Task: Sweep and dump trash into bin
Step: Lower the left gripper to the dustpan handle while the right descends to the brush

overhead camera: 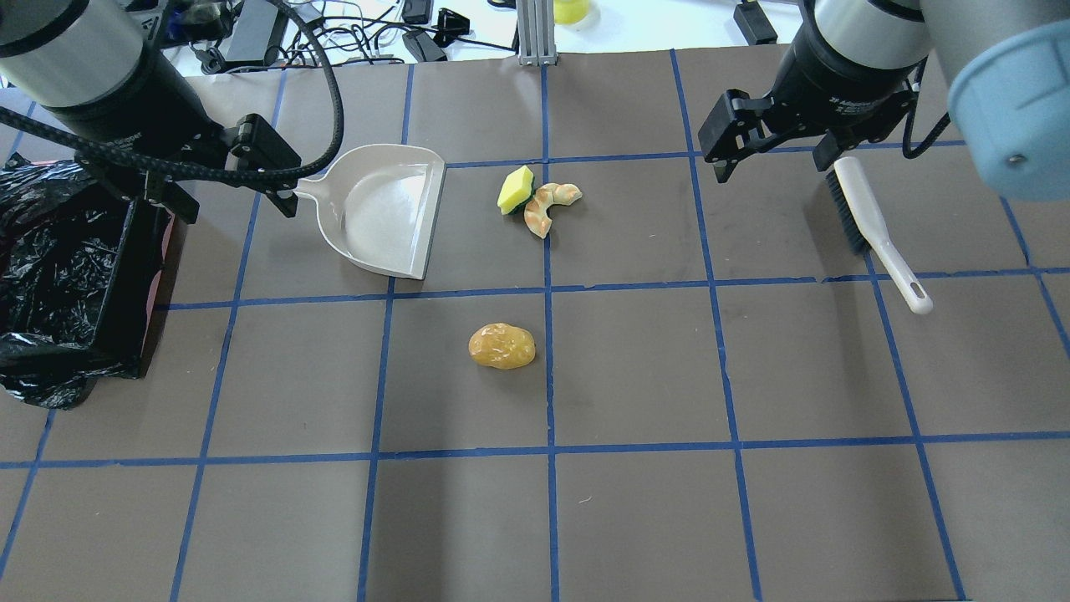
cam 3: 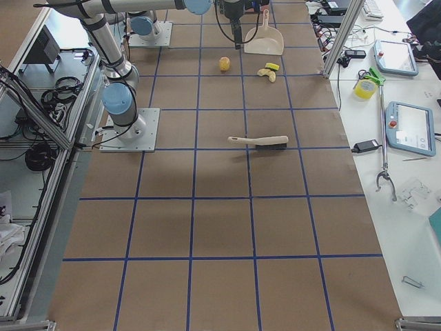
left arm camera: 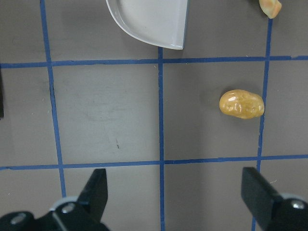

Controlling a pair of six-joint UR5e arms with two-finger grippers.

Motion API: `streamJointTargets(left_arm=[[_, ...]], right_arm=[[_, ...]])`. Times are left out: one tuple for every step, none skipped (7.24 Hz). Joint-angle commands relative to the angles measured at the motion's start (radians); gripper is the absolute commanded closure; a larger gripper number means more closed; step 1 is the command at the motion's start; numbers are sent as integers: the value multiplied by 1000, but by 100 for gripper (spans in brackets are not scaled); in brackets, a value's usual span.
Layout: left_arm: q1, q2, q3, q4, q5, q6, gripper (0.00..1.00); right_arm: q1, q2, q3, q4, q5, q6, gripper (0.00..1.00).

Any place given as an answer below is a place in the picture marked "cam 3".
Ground beige plastic dustpan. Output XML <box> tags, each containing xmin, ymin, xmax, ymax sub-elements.
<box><xmin>244</xmin><ymin>9</ymin><xmax>285</xmax><ymax>56</ymax></box>

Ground green handled reach grabber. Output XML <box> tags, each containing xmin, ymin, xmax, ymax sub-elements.
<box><xmin>369</xmin><ymin>67</ymin><xmax>397</xmax><ymax>202</ymax></box>

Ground upper teach pendant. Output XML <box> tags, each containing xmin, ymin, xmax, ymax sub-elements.
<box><xmin>373</xmin><ymin>40</ymin><xmax>419</xmax><ymax>77</ymax></box>

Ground yellow tape roll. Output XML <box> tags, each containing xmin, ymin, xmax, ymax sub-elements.
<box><xmin>353</xmin><ymin>79</ymin><xmax>377</xmax><ymax>100</ymax></box>

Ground beige hand brush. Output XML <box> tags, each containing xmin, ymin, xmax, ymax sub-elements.
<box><xmin>227</xmin><ymin>136</ymin><xmax>289</xmax><ymax>150</ymax></box>

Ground lower teach pendant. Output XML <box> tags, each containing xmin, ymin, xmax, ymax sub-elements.
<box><xmin>385</xmin><ymin>101</ymin><xmax>436</xmax><ymax>157</ymax></box>

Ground grey control box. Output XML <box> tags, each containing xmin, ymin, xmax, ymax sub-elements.
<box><xmin>19</xmin><ymin>25</ymin><xmax>61</xmax><ymax>73</ymax></box>

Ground coiled black cables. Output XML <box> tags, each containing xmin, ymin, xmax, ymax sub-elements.
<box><xmin>41</xmin><ymin>76</ymin><xmax>85</xmax><ymax>114</ymax></box>

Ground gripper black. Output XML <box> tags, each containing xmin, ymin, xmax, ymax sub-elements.
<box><xmin>220</xmin><ymin>0</ymin><xmax>245</xmax><ymax>49</ymax></box>

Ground yellow green sponge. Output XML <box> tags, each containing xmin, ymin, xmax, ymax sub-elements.
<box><xmin>265</xmin><ymin>62</ymin><xmax>280</xmax><ymax>71</ymax></box>

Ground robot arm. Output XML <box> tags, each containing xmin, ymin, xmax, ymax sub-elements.
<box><xmin>128</xmin><ymin>0</ymin><xmax>245</xmax><ymax>49</ymax></box>
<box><xmin>34</xmin><ymin>1</ymin><xmax>211</xmax><ymax>133</ymax></box>

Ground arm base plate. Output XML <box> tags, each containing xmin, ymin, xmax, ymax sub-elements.
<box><xmin>99</xmin><ymin>108</ymin><xmax>161</xmax><ymax>152</ymax></box>
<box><xmin>129</xmin><ymin>20</ymin><xmax>173</xmax><ymax>48</ymax></box>

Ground black power adapter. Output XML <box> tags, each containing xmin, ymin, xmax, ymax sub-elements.
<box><xmin>351</xmin><ymin>139</ymin><xmax>380</xmax><ymax>154</ymax></box>

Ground brown potato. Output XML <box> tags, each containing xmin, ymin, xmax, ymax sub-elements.
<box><xmin>218</xmin><ymin>57</ymin><xmax>231</xmax><ymax>72</ymax></box>

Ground teach pendant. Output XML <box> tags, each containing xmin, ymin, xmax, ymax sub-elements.
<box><xmin>385</xmin><ymin>101</ymin><xmax>436</xmax><ymax>157</ymax></box>
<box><xmin>373</xmin><ymin>40</ymin><xmax>419</xmax><ymax>77</ymax></box>

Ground croissant piece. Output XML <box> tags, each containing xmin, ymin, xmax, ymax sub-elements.
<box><xmin>257</xmin><ymin>68</ymin><xmax>276</xmax><ymax>83</ymax></box>

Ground aluminium frame post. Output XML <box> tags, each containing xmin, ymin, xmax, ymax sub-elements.
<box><xmin>322</xmin><ymin>0</ymin><xmax>364</xmax><ymax>79</ymax></box>

